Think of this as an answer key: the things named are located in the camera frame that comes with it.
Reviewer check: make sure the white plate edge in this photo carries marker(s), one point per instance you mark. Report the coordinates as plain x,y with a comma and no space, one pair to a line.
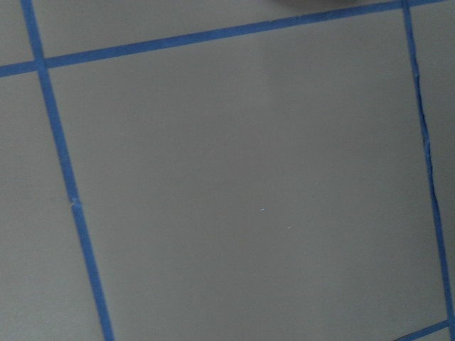
306,4

